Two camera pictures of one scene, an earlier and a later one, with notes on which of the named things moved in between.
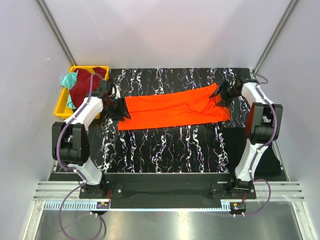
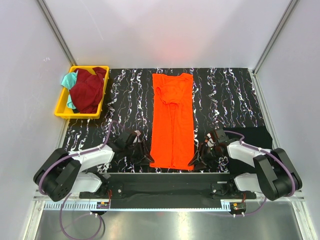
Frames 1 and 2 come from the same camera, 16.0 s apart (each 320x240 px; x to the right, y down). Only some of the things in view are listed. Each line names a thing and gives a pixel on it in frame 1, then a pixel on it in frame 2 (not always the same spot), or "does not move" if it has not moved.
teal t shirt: x=68 y=81 does not move
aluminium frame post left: x=48 y=16 does not move
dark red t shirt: x=81 y=91 does not move
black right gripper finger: x=224 y=103 -> x=200 y=165
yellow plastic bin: x=61 y=109 does not move
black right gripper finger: x=216 y=92 -> x=195 y=157
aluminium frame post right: x=290 y=6 does not move
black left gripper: x=119 y=109 -> x=137 y=150
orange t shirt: x=192 y=106 -> x=173 y=121
